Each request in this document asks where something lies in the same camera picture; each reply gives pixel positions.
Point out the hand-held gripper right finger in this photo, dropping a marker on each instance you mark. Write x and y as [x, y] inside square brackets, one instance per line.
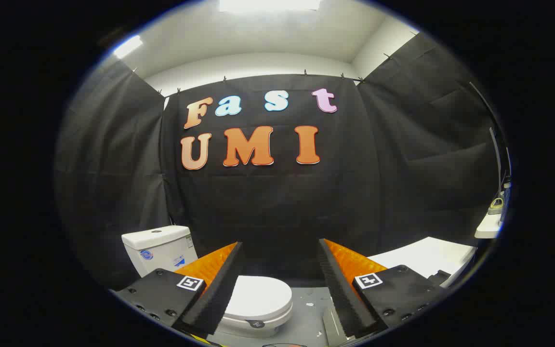
[342, 289]

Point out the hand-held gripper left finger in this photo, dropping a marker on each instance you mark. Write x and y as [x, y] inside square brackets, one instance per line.
[219, 284]

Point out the white toilet lid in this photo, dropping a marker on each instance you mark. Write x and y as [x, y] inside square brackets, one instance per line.
[260, 296]

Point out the black round lift tab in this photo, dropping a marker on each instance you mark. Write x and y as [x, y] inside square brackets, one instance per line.
[256, 324]

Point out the white toilet bowl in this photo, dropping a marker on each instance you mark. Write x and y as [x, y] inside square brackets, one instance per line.
[244, 331]

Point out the white panelled cabinet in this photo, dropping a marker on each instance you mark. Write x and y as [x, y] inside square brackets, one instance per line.
[427, 255]

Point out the black backdrop cloth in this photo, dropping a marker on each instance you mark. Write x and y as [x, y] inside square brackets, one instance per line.
[277, 207]

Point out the white side shelf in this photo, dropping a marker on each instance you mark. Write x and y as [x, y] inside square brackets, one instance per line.
[488, 227]

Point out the ceiling light panel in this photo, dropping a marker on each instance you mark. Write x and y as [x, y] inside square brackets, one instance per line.
[127, 46]
[270, 4]

